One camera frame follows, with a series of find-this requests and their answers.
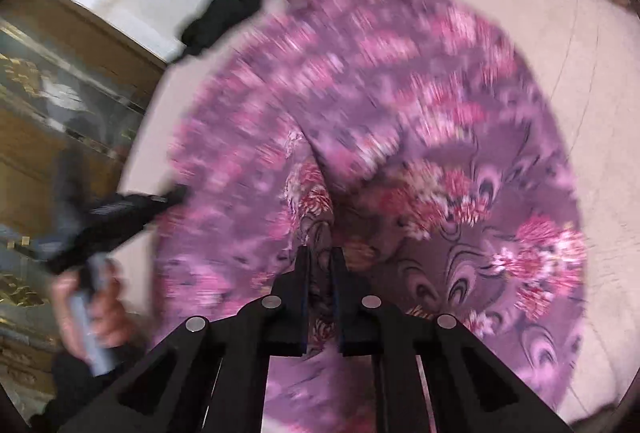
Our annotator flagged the person's left leg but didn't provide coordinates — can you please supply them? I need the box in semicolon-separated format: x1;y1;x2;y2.
27;345;151;433

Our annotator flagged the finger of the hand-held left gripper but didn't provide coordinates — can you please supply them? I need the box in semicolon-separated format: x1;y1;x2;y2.
75;184;189;264

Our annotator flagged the person's left hand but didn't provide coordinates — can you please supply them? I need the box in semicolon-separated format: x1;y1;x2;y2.
51;260;137;360

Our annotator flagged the purple floral garment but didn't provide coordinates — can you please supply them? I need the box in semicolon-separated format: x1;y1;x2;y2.
162;0;588;433

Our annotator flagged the pink quilted bed cover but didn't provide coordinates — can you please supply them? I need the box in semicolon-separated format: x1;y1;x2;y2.
117;0;640;424

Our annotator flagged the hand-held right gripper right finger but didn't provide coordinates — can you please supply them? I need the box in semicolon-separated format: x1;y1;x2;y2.
331;246;576;433

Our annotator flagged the black cloth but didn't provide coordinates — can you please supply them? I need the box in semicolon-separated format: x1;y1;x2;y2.
172;0;276;63

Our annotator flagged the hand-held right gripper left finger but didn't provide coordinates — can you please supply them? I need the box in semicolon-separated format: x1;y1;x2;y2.
55;246;311;433

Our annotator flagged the wooden glass-door cabinet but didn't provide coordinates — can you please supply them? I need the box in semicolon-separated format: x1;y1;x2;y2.
0;0;167;414

